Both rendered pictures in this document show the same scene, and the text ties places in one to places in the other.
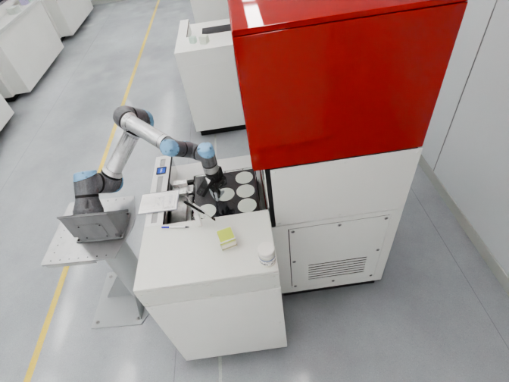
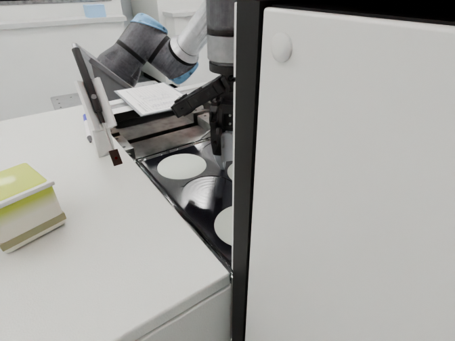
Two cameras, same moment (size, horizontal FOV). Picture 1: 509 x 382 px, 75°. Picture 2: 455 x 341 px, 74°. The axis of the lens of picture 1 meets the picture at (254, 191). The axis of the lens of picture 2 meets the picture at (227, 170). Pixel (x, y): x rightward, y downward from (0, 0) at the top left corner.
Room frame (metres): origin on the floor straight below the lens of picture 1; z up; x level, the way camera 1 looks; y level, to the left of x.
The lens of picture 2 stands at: (0.95, -0.22, 1.23)
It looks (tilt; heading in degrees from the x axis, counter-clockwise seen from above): 33 degrees down; 54
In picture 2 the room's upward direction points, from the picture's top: straight up
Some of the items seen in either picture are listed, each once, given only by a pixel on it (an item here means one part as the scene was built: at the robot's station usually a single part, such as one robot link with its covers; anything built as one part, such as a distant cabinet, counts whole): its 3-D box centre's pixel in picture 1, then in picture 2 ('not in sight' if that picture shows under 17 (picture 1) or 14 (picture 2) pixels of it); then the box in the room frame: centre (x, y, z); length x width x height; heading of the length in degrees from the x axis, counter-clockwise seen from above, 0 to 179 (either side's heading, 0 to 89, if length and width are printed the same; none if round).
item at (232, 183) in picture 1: (226, 193); (254, 173); (1.29, 0.16, 0.90); 0.34 x 0.34 x 0.01; 89
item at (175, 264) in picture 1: (208, 255); (32, 223); (0.91, 0.26, 0.89); 0.62 x 0.35 x 0.14; 89
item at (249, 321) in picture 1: (223, 258); not in sight; (1.22, 0.26, 0.41); 0.97 x 0.64 x 0.82; 179
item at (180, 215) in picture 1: (179, 207); (185, 140); (1.28, 0.42, 0.87); 0.36 x 0.08 x 0.03; 179
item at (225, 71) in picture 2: (214, 178); (234, 97); (1.26, 0.19, 1.05); 0.09 x 0.08 x 0.12; 132
